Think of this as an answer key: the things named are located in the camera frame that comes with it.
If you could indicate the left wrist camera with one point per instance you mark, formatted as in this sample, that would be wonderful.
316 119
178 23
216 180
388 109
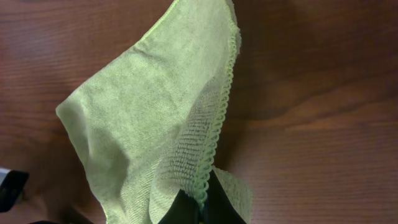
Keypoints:
12 186

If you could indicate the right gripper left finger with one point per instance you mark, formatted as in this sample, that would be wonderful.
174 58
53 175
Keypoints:
184 210

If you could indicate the light green microfiber cloth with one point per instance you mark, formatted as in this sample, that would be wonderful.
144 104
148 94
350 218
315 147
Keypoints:
146 126

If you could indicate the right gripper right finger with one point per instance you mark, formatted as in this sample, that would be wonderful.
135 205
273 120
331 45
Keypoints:
222 202

